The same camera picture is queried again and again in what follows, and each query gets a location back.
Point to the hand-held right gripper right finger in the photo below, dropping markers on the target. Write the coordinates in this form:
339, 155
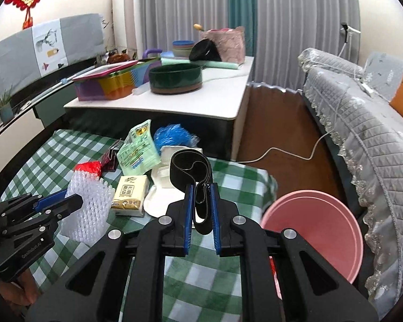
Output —
215, 218

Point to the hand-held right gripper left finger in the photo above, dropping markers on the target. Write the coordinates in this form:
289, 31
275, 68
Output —
189, 214

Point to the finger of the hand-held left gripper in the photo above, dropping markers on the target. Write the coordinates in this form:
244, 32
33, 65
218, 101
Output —
67, 206
50, 199

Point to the clear plastic bubble tray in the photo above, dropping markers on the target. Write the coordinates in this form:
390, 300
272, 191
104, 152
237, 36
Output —
87, 208

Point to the black elastic band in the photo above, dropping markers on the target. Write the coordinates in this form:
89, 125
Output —
176, 174

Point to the green wet wipes packet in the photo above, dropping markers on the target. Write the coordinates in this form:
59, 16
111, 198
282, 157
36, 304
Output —
137, 154

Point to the pink plastic basin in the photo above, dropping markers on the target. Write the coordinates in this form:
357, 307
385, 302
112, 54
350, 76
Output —
305, 224

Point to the person's left hand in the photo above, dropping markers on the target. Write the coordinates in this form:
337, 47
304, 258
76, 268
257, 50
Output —
18, 291

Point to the red foil wrapper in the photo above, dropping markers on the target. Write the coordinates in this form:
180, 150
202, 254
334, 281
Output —
87, 167

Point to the green checked tablecloth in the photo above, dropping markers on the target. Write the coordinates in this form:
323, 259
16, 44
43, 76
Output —
70, 147

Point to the yellow tissue packet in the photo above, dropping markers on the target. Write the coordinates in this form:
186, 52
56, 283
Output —
129, 194

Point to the dark red wrapper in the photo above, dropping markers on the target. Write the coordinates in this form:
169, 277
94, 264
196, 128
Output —
110, 157

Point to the blue mesh scrubber ball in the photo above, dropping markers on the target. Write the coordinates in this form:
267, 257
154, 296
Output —
173, 136

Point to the television cabinet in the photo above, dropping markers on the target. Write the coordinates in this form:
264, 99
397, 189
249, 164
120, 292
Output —
20, 124

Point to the small potted plant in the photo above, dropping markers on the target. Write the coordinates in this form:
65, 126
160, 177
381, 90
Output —
5, 109

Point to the white coffee table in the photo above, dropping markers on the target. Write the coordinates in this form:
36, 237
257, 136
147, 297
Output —
188, 104

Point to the white rod with blue tip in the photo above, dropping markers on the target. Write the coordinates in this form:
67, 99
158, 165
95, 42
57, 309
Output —
63, 81

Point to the colourful storage box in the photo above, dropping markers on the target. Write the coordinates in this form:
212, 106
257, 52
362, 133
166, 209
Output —
114, 87

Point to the dark green bowl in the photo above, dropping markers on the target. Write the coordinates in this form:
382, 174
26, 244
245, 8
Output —
174, 77

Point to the pink box lid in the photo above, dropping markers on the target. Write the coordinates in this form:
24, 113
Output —
104, 70

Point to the television with grey cover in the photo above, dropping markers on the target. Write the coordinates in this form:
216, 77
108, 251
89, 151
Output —
20, 57

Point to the light green folded cloth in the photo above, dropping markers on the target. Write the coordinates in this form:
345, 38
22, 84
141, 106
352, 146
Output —
221, 64

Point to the brown ornament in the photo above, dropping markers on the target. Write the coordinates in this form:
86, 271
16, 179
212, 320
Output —
117, 57

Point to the black bowl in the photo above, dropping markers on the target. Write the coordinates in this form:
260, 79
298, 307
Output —
205, 52

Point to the stack of coloured bowls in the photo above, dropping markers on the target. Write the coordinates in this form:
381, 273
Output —
183, 47

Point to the dry twig decoration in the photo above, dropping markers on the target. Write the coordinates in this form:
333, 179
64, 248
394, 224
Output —
109, 40

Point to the pink patterned basket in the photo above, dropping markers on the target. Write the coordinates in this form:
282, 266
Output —
228, 45

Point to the grey quilted sofa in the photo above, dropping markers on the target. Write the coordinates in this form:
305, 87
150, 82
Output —
356, 114

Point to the white power adapter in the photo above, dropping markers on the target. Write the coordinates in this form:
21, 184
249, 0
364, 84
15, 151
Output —
367, 86

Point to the white standing air conditioner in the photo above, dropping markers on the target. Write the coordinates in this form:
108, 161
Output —
124, 10

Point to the grey curtain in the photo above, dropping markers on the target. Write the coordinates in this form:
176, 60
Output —
305, 13
184, 3

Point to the teal curtain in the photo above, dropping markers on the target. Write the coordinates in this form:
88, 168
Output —
241, 3

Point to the grey patterned cushion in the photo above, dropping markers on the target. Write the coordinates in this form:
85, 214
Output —
386, 70

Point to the clip phone holder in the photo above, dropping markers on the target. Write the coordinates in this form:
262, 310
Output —
347, 30

